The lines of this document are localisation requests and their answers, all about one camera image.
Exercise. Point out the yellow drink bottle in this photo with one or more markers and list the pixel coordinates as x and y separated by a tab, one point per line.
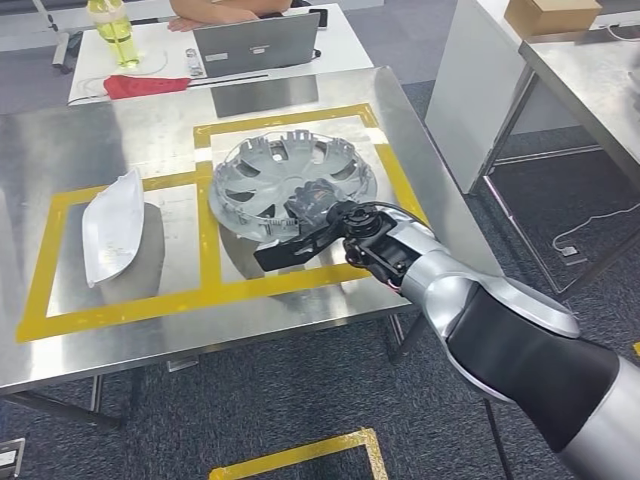
120	40

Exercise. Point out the yellow tape on workbench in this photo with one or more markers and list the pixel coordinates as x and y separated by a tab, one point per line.
207	225

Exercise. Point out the red cloth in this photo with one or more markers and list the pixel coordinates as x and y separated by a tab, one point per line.
145	87

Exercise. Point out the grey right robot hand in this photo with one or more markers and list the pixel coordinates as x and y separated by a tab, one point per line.
315	199

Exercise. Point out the grey laptop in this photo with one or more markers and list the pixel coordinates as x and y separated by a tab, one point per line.
257	43

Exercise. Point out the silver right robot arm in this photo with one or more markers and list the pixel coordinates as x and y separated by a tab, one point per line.
525	344

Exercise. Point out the black smartphone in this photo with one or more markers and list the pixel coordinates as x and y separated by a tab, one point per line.
320	18

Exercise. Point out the silver wheel cover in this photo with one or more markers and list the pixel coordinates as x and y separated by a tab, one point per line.
300	166

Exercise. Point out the steel floor socket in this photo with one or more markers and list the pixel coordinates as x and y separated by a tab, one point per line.
570	252
183	364
10	458

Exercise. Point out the seated person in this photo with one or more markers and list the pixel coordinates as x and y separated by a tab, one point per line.
220	12

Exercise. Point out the stainless steel workbench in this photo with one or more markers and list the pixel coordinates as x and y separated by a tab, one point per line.
150	132

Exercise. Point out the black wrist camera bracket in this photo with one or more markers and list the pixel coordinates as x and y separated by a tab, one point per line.
320	238

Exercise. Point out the white object on workbench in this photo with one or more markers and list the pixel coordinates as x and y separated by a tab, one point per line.
112	228

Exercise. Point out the stainless steel table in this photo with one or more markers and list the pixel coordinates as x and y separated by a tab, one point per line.
590	86

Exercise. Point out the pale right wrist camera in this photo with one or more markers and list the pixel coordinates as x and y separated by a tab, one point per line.
278	257

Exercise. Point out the brown cardboard box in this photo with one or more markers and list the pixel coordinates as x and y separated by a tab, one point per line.
550	16

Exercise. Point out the white desk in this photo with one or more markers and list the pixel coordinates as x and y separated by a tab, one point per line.
150	46

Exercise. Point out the white cabinet panel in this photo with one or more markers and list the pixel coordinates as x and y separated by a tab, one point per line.
470	99

